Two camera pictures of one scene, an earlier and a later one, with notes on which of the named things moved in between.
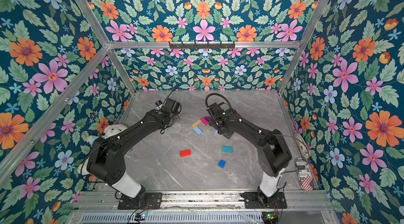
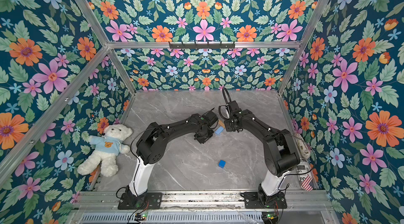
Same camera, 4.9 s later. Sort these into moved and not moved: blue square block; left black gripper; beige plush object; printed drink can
Moved: left black gripper
Not moved: printed drink can; blue square block; beige plush object
